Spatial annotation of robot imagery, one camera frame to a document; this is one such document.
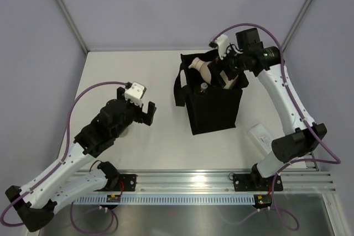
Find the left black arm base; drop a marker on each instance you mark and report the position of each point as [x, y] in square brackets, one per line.
[127, 182]

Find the white slotted cable duct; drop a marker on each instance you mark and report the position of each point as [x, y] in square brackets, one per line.
[167, 200]

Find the aluminium rail frame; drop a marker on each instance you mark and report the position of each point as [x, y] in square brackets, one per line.
[218, 182]

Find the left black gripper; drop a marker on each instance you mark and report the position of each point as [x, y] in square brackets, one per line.
[146, 118]

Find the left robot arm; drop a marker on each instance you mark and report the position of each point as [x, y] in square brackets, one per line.
[39, 200]

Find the black canvas bag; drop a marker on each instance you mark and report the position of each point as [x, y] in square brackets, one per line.
[212, 110]

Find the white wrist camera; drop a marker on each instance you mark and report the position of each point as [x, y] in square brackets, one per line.
[220, 43]
[135, 94]

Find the beige soap bottle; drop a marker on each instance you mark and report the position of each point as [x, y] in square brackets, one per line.
[210, 73]

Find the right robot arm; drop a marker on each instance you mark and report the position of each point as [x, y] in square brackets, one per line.
[301, 133]

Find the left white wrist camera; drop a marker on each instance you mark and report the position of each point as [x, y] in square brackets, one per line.
[135, 94]

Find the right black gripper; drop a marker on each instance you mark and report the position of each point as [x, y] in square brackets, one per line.
[218, 65]

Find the white clear bottle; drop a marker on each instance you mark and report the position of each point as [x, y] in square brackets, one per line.
[261, 138]

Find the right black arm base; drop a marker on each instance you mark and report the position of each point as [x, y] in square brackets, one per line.
[252, 183]

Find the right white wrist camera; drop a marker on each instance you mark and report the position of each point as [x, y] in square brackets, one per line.
[220, 43]

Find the orange bottle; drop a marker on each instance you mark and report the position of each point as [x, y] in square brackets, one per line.
[203, 87]

